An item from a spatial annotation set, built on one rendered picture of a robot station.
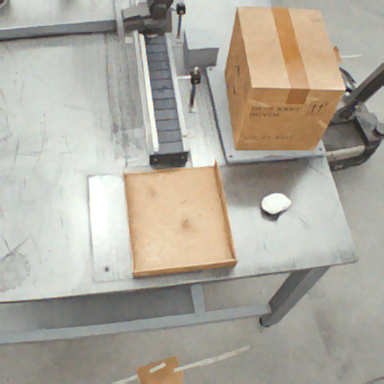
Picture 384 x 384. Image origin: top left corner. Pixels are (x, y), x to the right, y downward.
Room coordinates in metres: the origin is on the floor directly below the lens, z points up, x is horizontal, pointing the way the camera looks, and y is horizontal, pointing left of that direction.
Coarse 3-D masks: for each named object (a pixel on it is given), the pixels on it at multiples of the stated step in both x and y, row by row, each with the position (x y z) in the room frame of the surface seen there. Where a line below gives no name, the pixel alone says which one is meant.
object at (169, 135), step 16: (160, 48) 1.12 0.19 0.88; (160, 64) 1.05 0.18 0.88; (160, 80) 0.98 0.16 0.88; (160, 96) 0.92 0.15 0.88; (160, 112) 0.86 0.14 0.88; (176, 112) 0.87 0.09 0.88; (160, 128) 0.81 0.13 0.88; (176, 128) 0.82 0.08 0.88; (160, 144) 0.75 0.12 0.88; (176, 144) 0.76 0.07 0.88
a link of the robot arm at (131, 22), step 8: (128, 8) 1.02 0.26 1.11; (136, 8) 1.02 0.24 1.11; (144, 8) 1.02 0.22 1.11; (160, 8) 0.99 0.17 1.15; (128, 16) 0.99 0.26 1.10; (136, 16) 1.00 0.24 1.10; (144, 16) 1.00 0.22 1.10; (152, 16) 1.00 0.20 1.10; (160, 16) 0.99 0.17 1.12; (128, 24) 0.99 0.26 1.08; (136, 24) 0.99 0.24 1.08; (128, 32) 0.99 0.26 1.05
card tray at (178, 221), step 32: (128, 192) 0.61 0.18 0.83; (160, 192) 0.63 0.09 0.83; (192, 192) 0.65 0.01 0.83; (128, 224) 0.51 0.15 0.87; (160, 224) 0.54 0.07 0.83; (192, 224) 0.55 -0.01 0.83; (224, 224) 0.57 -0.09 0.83; (160, 256) 0.45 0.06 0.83; (192, 256) 0.47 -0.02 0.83; (224, 256) 0.48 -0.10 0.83
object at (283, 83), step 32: (256, 32) 0.99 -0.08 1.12; (288, 32) 1.02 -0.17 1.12; (320, 32) 1.05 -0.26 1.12; (256, 64) 0.88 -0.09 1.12; (288, 64) 0.90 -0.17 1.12; (320, 64) 0.92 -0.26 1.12; (256, 96) 0.80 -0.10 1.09; (288, 96) 0.82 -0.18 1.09; (320, 96) 0.84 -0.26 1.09; (256, 128) 0.81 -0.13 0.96; (288, 128) 0.83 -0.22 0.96; (320, 128) 0.85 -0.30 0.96
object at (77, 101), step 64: (128, 0) 1.39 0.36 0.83; (192, 0) 1.44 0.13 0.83; (256, 0) 1.51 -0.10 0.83; (0, 64) 0.99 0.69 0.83; (64, 64) 1.03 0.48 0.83; (128, 64) 1.07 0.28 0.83; (0, 128) 0.75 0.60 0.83; (64, 128) 0.79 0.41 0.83; (128, 128) 0.82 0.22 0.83; (192, 128) 0.86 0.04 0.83; (0, 192) 0.55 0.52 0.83; (64, 192) 0.58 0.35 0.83; (256, 192) 0.69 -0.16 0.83; (320, 192) 0.72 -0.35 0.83; (0, 256) 0.37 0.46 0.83; (64, 256) 0.40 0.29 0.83; (128, 256) 0.44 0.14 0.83; (256, 256) 0.50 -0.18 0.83; (320, 256) 0.53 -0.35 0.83
